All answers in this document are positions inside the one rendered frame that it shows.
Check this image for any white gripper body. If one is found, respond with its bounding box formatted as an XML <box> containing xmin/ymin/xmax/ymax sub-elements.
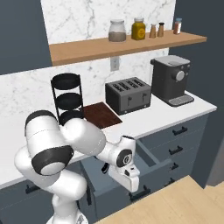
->
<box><xmin>108</xmin><ymin>170</ymin><xmax>141</xmax><ymax>193</ymax></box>

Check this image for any open blue-grey drawer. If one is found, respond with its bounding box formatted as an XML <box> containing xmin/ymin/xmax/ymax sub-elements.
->
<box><xmin>79</xmin><ymin>139</ymin><xmax>173</xmax><ymax>221</ymax></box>

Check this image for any blue-grey drawer front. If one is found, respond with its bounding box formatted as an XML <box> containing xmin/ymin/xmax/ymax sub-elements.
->
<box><xmin>163</xmin><ymin>143</ymin><xmax>205</xmax><ymax>176</ymax></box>
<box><xmin>139</xmin><ymin>114</ymin><xmax>209</xmax><ymax>149</ymax></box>
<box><xmin>163</xmin><ymin>158</ymin><xmax>201</xmax><ymax>189</ymax></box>
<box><xmin>147</xmin><ymin>127</ymin><xmax>207</xmax><ymax>165</ymax></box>

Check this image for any dark brown cutting board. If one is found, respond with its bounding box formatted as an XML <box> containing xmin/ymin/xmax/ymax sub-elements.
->
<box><xmin>80</xmin><ymin>101</ymin><xmax>123</xmax><ymax>130</ymax></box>

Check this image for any narrow blue-grey cupboard door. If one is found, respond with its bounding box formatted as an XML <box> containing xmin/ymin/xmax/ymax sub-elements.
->
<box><xmin>76</xmin><ymin>170</ymin><xmax>99</xmax><ymax>224</ymax></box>

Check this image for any grey four-slot toaster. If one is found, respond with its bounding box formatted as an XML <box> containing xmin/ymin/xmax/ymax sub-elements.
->
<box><xmin>104</xmin><ymin>76</ymin><xmax>152</xmax><ymax>116</ymax></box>

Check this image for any black three-tier stand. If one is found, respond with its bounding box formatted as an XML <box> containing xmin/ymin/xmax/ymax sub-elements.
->
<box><xmin>50</xmin><ymin>72</ymin><xmax>86</xmax><ymax>127</ymax></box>

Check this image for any grey coffee machine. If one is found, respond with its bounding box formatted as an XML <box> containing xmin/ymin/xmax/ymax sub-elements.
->
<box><xmin>150</xmin><ymin>54</ymin><xmax>195</xmax><ymax>108</ymax></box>

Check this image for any tall dark blue cupboard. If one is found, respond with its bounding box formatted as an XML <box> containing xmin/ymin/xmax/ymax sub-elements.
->
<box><xmin>168</xmin><ymin>0</ymin><xmax>224</xmax><ymax>189</ymax></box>

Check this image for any glass jar with grey contents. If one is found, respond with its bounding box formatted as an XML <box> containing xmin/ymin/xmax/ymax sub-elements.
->
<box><xmin>108</xmin><ymin>18</ymin><xmax>128</xmax><ymax>43</ymax></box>

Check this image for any brown shaker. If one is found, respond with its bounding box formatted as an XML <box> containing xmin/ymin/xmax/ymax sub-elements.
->
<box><xmin>149</xmin><ymin>23</ymin><xmax>158</xmax><ymax>39</ymax></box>
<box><xmin>157</xmin><ymin>21</ymin><xmax>165</xmax><ymax>39</ymax></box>

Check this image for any yellow jar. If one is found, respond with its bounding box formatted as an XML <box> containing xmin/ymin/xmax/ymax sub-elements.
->
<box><xmin>130</xmin><ymin>17</ymin><xmax>147</xmax><ymax>41</ymax></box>

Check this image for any red spice bottle blue lid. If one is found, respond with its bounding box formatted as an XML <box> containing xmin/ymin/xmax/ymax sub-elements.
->
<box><xmin>172</xmin><ymin>17</ymin><xmax>183</xmax><ymax>36</ymax></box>

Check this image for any black open drawer handle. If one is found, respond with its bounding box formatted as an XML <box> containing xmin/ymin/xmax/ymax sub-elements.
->
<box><xmin>128</xmin><ymin>185</ymin><xmax>152</xmax><ymax>202</ymax></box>

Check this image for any black vertical door handle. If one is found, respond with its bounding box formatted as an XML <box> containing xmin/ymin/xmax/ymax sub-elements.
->
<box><xmin>86</xmin><ymin>185</ymin><xmax>93</xmax><ymax>207</ymax></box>

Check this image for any white wall socket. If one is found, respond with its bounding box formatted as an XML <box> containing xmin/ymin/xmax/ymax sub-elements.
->
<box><xmin>109</xmin><ymin>55</ymin><xmax>121</xmax><ymax>73</ymax></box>

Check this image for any wooden wall shelf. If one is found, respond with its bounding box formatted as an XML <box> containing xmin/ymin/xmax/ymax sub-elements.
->
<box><xmin>48</xmin><ymin>29</ymin><xmax>208</xmax><ymax>67</ymax></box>

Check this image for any dark blue wall cupboard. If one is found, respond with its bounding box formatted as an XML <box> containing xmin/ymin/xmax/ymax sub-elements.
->
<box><xmin>0</xmin><ymin>0</ymin><xmax>53</xmax><ymax>76</ymax></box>

